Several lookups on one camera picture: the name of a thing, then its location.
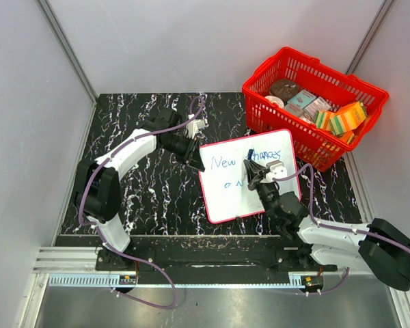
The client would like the orange sponge pack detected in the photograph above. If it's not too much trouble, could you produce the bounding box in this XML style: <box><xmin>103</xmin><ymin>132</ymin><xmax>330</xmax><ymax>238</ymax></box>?
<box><xmin>329</xmin><ymin>101</ymin><xmax>367</xmax><ymax>135</ymax></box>

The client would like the white tape roll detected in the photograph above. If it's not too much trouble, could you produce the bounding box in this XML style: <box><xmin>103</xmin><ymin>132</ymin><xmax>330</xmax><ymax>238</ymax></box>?
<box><xmin>265</xmin><ymin>95</ymin><xmax>285</xmax><ymax>108</ymax></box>

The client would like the red plastic shopping basket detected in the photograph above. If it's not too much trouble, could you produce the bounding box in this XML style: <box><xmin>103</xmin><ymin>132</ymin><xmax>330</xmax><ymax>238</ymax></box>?
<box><xmin>242</xmin><ymin>47</ymin><xmax>390</xmax><ymax>172</ymax></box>

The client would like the white blue whiteboard marker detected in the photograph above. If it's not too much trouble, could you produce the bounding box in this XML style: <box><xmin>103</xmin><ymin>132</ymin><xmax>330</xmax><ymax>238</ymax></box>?
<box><xmin>241</xmin><ymin>148</ymin><xmax>255</xmax><ymax>184</ymax></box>

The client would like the brown round item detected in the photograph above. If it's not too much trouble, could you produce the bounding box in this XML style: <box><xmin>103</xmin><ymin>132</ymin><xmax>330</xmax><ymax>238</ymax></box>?
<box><xmin>269</xmin><ymin>79</ymin><xmax>299</xmax><ymax>102</ymax></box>

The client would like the yellow green sponge pack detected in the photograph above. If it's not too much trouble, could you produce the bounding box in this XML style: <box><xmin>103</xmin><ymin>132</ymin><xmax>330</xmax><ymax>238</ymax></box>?
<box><xmin>312</xmin><ymin>111</ymin><xmax>334</xmax><ymax>132</ymax></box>

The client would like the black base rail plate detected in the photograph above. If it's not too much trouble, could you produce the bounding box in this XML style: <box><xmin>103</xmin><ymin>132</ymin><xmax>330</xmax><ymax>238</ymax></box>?
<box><xmin>95</xmin><ymin>235</ymin><xmax>339</xmax><ymax>274</ymax></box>

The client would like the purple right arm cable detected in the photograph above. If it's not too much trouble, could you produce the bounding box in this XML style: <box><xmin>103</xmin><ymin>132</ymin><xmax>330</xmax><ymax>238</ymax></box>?
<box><xmin>275</xmin><ymin>163</ymin><xmax>410</xmax><ymax>297</ymax></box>

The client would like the teal small box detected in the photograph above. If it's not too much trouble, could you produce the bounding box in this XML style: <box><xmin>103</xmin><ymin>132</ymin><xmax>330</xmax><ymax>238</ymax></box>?
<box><xmin>288</xmin><ymin>90</ymin><xmax>316</xmax><ymax>109</ymax></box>

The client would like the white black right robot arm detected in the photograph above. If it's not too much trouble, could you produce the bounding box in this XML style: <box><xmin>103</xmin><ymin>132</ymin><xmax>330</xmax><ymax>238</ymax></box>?
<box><xmin>243</xmin><ymin>159</ymin><xmax>410</xmax><ymax>291</ymax></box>

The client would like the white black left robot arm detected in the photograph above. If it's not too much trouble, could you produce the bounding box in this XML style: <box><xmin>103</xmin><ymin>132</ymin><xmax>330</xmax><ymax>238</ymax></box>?
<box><xmin>72</xmin><ymin>109</ymin><xmax>207</xmax><ymax>270</ymax></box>

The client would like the pink framed whiteboard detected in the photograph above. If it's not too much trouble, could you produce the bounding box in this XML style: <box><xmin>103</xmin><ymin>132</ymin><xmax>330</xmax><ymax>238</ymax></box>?
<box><xmin>200</xmin><ymin>129</ymin><xmax>297</xmax><ymax>224</ymax></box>

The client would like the pink white small box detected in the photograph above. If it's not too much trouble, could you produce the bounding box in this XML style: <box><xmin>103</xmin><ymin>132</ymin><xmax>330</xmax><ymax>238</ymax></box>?
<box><xmin>303</xmin><ymin>97</ymin><xmax>331</xmax><ymax>120</ymax></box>

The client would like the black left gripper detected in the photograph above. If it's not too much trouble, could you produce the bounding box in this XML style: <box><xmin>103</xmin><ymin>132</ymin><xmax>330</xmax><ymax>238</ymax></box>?
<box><xmin>161</xmin><ymin>135</ymin><xmax>205</xmax><ymax>173</ymax></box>

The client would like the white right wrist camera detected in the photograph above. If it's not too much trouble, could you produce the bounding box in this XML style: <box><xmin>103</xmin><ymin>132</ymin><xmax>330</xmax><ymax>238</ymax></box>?
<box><xmin>264</xmin><ymin>160</ymin><xmax>288</xmax><ymax>182</ymax></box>

